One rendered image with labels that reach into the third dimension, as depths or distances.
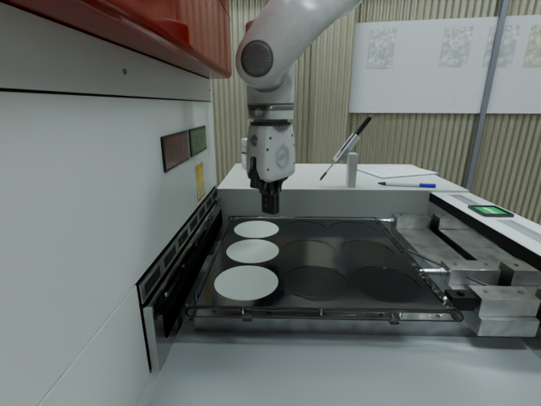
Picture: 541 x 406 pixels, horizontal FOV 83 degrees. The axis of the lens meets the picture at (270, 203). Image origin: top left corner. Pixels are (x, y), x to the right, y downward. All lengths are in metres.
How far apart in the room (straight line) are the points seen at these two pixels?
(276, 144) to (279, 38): 0.17
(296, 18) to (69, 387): 0.46
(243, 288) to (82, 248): 0.26
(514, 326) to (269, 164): 0.43
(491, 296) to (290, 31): 0.46
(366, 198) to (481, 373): 0.43
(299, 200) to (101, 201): 0.55
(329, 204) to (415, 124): 2.35
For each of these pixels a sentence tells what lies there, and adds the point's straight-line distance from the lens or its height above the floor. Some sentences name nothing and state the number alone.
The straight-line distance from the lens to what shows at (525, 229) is 0.70.
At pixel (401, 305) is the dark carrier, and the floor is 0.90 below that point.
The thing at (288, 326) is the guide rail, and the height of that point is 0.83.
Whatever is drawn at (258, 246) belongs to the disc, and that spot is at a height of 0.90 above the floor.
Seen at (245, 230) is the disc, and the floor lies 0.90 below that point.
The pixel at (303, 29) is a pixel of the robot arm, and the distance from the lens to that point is 0.47.
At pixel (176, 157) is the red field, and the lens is 0.49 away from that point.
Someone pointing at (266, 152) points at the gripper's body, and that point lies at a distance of 0.53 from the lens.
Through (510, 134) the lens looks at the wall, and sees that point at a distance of 3.35.
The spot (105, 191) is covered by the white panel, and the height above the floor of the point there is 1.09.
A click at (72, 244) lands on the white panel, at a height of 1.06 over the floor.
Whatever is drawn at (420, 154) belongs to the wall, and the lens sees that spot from 3.12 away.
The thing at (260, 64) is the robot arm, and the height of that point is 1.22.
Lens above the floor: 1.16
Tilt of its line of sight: 18 degrees down
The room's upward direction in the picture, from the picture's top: straight up
